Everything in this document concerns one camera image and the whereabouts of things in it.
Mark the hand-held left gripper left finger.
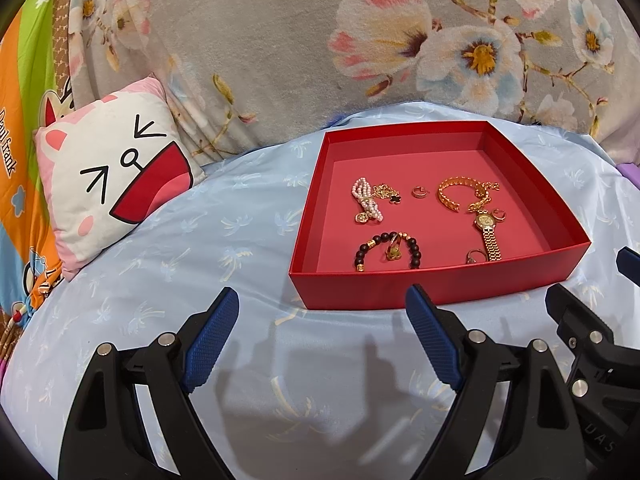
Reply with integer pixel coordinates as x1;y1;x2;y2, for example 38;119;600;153
57;286;240;480

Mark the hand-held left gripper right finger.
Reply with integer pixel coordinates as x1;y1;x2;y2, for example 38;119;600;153
405;284;584;480

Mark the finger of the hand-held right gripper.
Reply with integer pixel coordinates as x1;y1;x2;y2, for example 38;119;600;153
616;246;640;283
545;284;626;361

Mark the dark wooden bead bracelet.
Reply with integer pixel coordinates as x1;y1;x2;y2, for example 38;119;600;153
354;231;422;274

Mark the red cardboard box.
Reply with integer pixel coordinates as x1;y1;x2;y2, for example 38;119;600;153
288;121;592;311

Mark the gold cuff bangle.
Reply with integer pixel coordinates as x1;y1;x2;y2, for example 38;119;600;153
437;176;483;214

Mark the thin gold clover chain bracelet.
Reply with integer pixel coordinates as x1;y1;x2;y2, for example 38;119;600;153
372;183;402;206

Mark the chunky gold chain bracelet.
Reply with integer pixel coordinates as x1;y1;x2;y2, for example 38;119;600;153
467;181;502;213

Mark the light blue palm-print sheet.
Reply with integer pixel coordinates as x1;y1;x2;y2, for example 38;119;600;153
0;102;640;480

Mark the gold wristwatch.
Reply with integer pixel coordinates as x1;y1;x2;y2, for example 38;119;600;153
472;209;503;262

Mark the cat face pillow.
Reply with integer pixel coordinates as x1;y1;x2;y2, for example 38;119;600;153
34;76;207;283

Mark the colourful cartoon blanket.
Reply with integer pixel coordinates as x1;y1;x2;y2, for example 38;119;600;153
0;0;83;366

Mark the grey floral blanket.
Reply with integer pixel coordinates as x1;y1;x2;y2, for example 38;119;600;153
55;0;640;167

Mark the pink pearl bracelet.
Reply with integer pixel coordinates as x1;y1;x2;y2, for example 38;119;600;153
351;178;385;225

